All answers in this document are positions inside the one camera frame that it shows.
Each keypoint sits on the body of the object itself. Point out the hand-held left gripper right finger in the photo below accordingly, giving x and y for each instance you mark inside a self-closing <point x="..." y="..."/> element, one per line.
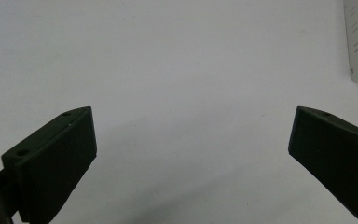
<point x="335" y="155"/>

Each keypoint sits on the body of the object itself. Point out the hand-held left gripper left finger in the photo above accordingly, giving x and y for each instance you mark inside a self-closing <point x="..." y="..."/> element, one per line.
<point x="52" y="161"/>

